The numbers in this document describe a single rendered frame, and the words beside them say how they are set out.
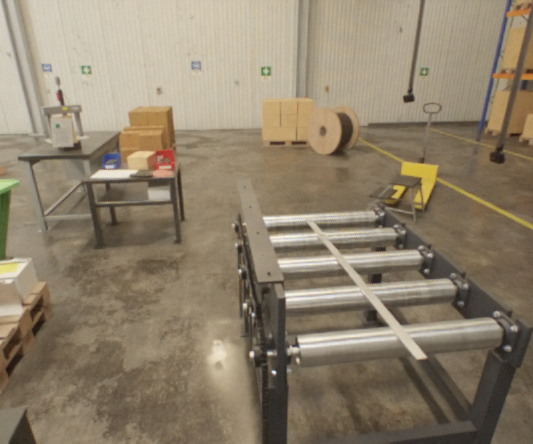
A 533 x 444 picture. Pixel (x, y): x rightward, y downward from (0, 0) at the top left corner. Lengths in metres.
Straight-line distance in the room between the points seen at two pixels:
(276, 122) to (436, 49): 6.30
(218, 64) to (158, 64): 1.68
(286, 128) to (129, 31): 5.25
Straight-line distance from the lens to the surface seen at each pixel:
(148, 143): 7.25
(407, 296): 1.79
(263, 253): 1.42
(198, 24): 11.68
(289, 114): 9.11
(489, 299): 1.85
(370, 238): 2.28
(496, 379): 1.89
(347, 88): 12.36
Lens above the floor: 1.83
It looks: 23 degrees down
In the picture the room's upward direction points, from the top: straight up
